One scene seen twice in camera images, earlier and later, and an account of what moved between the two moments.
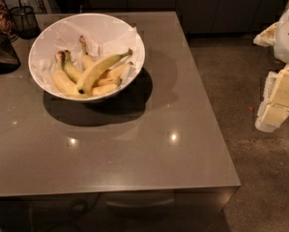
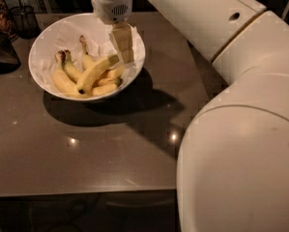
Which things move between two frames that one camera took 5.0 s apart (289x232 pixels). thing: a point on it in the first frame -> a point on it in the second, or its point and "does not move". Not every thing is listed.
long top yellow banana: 96,68 does not move
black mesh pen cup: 25,19 does not move
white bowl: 86,57 does not move
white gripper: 287,39 -> 111,8
